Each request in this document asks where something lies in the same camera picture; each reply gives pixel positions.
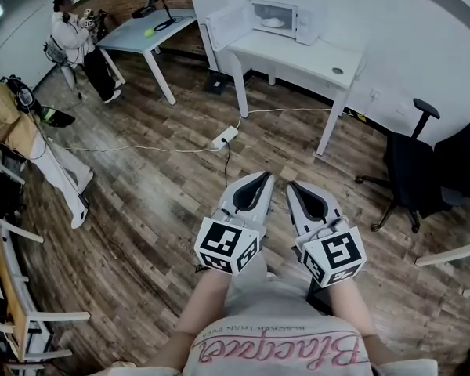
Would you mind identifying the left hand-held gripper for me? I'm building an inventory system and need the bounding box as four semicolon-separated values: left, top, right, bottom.
193;172;276;277

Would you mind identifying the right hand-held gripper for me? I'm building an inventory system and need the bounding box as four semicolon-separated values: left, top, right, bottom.
285;181;368;288

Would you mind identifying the white microwave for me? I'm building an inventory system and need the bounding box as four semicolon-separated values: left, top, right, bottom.
205;0;326;52

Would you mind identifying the person's left forearm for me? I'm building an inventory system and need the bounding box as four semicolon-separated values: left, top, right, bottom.
144;266;236;370

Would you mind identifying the person's right forearm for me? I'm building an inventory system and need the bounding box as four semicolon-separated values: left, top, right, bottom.
327;278;404;367

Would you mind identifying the white power strip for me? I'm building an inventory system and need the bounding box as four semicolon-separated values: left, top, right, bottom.
211;127;239;150

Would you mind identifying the black waist pouch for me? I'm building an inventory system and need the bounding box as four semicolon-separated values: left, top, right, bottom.
305;284;336;316

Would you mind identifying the person's white printed shirt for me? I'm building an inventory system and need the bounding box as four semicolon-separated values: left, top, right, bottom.
93;248;439;376

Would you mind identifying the black office chair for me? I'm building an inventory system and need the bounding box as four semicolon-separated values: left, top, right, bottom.
354;98;470;234

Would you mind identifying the black flat floor box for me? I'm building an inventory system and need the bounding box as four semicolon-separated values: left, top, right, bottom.
203;74;228;96

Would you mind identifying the white table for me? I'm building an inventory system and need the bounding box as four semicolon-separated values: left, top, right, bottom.
225;33;365;157

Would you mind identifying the light blue table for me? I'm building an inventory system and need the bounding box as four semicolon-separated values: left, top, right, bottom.
96;8;198;106

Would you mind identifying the black plugged cable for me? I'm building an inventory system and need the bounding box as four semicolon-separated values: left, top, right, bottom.
221;139;233;190

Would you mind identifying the white power strip cord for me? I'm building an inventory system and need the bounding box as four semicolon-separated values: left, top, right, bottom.
234;107;334;131

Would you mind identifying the long white floor cable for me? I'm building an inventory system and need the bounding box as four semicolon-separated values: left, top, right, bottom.
64;143;220;155

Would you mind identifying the white table frame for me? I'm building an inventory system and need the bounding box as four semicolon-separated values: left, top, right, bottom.
414;233;470;298

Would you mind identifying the black ring-base stand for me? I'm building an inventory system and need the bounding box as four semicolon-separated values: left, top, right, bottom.
153;0;177;32

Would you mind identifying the wooden desk white frame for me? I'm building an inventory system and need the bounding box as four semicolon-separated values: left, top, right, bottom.
0;209;91;374

